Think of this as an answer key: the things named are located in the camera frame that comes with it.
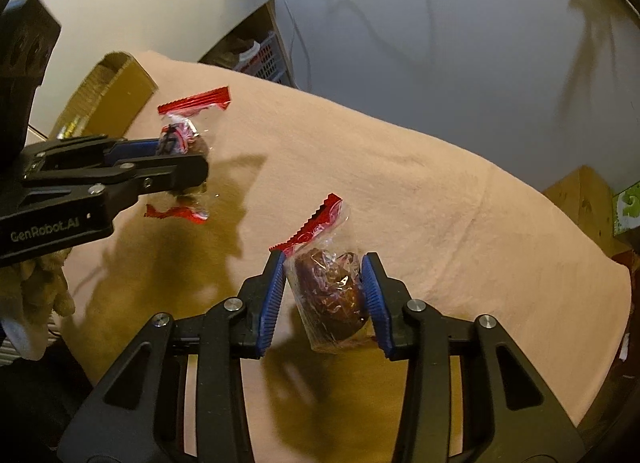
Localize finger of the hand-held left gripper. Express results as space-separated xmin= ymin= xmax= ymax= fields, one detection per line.
xmin=25 ymin=134 xmax=161 ymax=171
xmin=20 ymin=154 xmax=209 ymax=214

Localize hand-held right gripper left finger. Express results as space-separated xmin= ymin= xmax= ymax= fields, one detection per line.
xmin=59 ymin=249 xmax=287 ymax=463

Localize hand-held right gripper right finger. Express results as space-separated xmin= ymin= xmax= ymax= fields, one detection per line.
xmin=361 ymin=252 xmax=586 ymax=463

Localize large dried date packet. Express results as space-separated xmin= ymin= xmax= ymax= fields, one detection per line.
xmin=144 ymin=86 xmax=233 ymax=224

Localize small dried date packet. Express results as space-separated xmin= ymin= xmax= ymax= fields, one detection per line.
xmin=269 ymin=193 xmax=376 ymax=355

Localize cardboard box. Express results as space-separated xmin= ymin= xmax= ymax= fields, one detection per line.
xmin=47 ymin=52 xmax=160 ymax=141

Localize pink tablecloth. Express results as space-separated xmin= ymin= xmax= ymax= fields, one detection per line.
xmin=60 ymin=50 xmax=633 ymax=463

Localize blue plastic crate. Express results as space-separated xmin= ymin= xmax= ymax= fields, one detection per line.
xmin=235 ymin=32 xmax=291 ymax=86

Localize brown storage shelf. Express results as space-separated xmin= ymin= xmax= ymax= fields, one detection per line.
xmin=199 ymin=0 xmax=296 ymax=89

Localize wooden crate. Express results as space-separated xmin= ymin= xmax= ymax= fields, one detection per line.
xmin=542 ymin=166 xmax=640 ymax=259

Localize green tissue box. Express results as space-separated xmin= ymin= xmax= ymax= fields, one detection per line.
xmin=612 ymin=180 xmax=640 ymax=236

